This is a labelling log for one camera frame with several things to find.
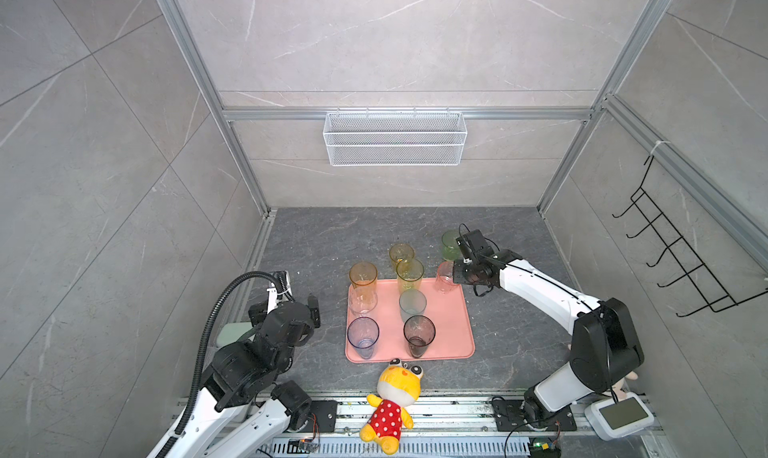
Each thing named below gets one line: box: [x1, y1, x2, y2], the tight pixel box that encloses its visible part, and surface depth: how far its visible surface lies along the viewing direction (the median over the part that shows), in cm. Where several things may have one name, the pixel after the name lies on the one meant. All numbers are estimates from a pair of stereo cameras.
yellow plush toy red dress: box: [360, 358, 423, 455], surface depth 72 cm
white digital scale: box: [585, 392, 655, 441], surface depth 72 cm
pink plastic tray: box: [346, 278, 476, 363], surface depth 86 cm
